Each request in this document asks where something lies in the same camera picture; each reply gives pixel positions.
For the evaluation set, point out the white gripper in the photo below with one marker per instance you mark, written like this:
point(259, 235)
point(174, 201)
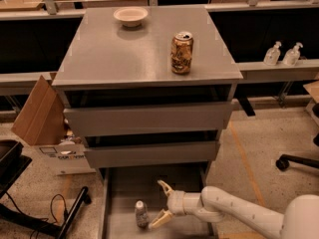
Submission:
point(175, 202)

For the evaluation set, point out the clear plastic water bottle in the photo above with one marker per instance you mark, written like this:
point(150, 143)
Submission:
point(141, 212)

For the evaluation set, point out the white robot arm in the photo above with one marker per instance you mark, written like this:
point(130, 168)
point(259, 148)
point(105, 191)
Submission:
point(299, 221)

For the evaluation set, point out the grey open bottom drawer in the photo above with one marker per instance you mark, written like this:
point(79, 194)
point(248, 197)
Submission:
point(124, 186)

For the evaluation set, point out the grey middle drawer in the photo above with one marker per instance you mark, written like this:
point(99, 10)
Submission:
point(152, 154)

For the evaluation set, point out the grey top drawer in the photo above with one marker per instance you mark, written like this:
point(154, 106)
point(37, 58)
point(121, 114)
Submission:
point(149, 119)

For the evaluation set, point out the grey drawer cabinet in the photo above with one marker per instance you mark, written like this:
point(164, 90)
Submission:
point(108, 65)

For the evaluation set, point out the left sanitizer pump bottle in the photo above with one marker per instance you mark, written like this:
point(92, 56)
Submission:
point(273, 54)

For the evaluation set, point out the sanitizer pump bottle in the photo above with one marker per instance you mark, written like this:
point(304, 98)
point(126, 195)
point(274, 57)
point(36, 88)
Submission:
point(273, 54)
point(292, 55)

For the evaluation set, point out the right sanitizer pump bottle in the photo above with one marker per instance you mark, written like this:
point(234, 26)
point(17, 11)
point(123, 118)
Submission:
point(292, 55)

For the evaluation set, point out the black stand base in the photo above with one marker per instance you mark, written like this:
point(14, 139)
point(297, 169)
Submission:
point(47, 223)

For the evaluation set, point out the black office chair base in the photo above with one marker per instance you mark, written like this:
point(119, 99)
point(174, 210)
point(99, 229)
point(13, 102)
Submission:
point(282, 163)

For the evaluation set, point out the brown cardboard box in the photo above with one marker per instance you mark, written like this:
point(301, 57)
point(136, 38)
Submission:
point(43, 126)

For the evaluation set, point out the gold soda can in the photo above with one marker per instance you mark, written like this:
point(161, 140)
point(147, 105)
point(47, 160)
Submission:
point(181, 52)

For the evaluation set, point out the black bin at left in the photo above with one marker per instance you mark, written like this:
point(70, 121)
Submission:
point(12, 163)

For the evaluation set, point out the white ceramic bowl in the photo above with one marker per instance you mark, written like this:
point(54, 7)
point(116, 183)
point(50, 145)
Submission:
point(131, 16)

